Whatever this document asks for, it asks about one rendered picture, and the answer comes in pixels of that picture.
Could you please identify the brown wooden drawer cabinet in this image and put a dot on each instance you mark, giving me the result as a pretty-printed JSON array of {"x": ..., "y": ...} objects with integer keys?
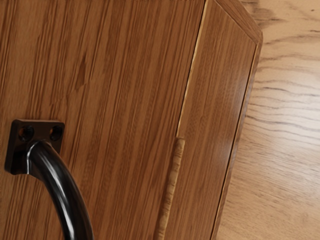
[{"x": 130, "y": 100}]

